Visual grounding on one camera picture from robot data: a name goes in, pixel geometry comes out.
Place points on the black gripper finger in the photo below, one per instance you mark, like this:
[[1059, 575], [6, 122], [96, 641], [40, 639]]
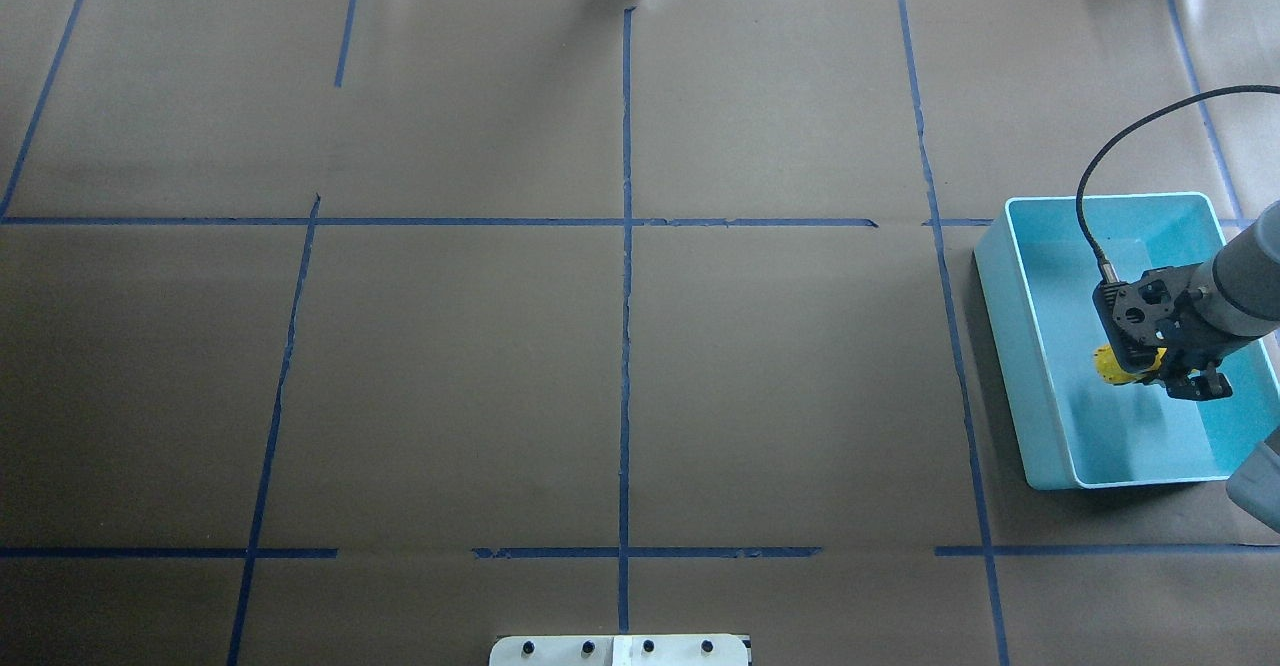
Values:
[[1142, 350], [1203, 385]]

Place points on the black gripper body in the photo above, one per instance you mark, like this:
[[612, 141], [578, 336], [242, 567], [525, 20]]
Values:
[[1187, 333]]

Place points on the turquoise plastic bin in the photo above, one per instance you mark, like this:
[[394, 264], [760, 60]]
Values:
[[1080, 296]]

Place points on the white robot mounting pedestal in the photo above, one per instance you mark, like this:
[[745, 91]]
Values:
[[623, 649]]

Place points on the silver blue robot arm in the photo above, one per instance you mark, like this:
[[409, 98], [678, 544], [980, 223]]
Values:
[[1243, 278]]

